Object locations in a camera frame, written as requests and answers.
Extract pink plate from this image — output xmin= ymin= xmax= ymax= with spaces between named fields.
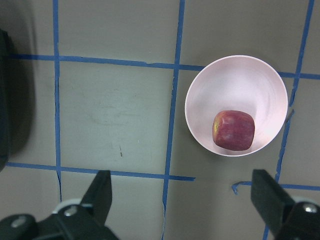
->
xmin=184 ymin=55 xmax=288 ymax=157

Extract red apple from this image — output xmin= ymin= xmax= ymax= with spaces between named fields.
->
xmin=212 ymin=110 xmax=255 ymax=151

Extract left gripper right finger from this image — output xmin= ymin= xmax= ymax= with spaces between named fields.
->
xmin=250 ymin=169 xmax=320 ymax=240

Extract black rice cooker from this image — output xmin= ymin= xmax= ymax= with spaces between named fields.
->
xmin=0 ymin=29 xmax=12 ymax=172

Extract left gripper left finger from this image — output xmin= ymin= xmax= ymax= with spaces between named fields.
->
xmin=0 ymin=170 xmax=118 ymax=240

